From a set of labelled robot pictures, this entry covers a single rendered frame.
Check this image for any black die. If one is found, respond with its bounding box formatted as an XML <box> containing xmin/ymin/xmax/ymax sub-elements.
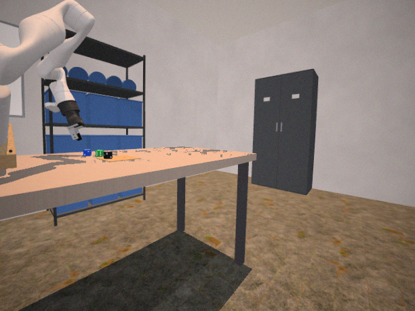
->
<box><xmin>103</xmin><ymin>151</ymin><xmax>113</xmax><ymax>159</ymax></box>

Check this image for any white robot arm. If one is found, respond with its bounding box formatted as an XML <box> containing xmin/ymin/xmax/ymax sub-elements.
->
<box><xmin>0</xmin><ymin>0</ymin><xmax>95</xmax><ymax>146</ymax></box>

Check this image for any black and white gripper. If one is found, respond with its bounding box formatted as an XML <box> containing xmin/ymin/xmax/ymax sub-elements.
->
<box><xmin>44</xmin><ymin>91</ymin><xmax>85</xmax><ymax>141</ymax></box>

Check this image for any orange flat square mat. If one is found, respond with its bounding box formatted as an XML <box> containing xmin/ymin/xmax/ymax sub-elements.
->
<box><xmin>96</xmin><ymin>155</ymin><xmax>141</xmax><ymax>162</ymax></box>

